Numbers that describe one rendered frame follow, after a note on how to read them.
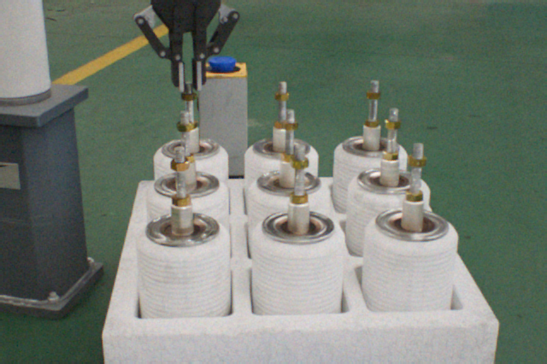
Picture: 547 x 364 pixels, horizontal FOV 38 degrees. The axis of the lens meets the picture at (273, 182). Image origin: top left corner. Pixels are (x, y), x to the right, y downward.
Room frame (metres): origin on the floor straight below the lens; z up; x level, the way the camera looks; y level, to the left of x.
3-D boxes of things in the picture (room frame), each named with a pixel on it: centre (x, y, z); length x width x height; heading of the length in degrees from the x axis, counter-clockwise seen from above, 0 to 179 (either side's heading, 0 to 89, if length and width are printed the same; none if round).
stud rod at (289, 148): (0.85, -0.02, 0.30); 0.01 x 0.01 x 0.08; 18
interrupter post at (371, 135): (0.97, -0.13, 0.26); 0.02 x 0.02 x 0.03
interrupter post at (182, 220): (0.72, 0.09, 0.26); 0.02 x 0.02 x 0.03
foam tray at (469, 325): (0.85, -0.02, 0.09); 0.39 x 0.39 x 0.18; 4
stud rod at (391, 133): (0.85, -0.14, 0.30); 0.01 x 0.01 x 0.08; 28
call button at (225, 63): (1.13, 0.08, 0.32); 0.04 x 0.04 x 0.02
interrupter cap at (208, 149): (0.96, 0.11, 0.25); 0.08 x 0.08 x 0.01
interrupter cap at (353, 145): (0.97, -0.13, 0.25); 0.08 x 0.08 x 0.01
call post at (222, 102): (1.13, 0.08, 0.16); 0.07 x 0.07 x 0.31; 4
